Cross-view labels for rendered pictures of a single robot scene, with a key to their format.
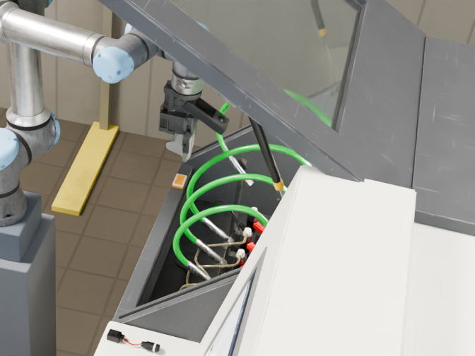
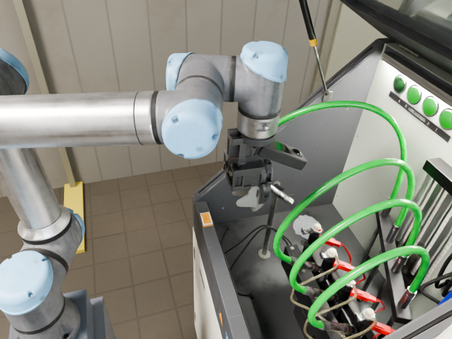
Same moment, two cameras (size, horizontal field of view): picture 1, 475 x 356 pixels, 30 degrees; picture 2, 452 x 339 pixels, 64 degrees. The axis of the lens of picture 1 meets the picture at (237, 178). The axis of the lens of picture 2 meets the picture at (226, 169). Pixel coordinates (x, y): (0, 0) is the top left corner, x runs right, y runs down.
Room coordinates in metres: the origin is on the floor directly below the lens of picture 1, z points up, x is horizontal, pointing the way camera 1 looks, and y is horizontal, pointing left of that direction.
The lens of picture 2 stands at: (1.21, 0.42, 1.79)
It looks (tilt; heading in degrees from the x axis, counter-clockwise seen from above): 39 degrees down; 336
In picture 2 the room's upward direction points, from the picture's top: 3 degrees clockwise
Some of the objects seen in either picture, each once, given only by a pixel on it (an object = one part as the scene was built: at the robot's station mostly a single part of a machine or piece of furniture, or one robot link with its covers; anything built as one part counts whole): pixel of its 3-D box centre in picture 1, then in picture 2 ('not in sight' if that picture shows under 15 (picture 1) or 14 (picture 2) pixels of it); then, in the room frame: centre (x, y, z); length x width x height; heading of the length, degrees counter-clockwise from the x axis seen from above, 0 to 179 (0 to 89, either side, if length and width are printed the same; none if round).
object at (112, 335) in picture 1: (133, 340); not in sight; (1.31, 0.17, 0.99); 0.12 x 0.02 x 0.02; 81
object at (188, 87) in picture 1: (187, 80); (258, 121); (1.70, 0.15, 1.45); 0.08 x 0.08 x 0.05
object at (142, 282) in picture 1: (156, 254); (223, 296); (1.72, 0.18, 0.87); 0.62 x 0.04 x 0.16; 174
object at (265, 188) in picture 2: (186, 135); (261, 185); (1.68, 0.13, 1.31); 0.05 x 0.02 x 0.09; 174
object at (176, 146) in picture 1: (177, 147); (249, 200); (1.69, 0.15, 1.26); 0.06 x 0.03 x 0.09; 84
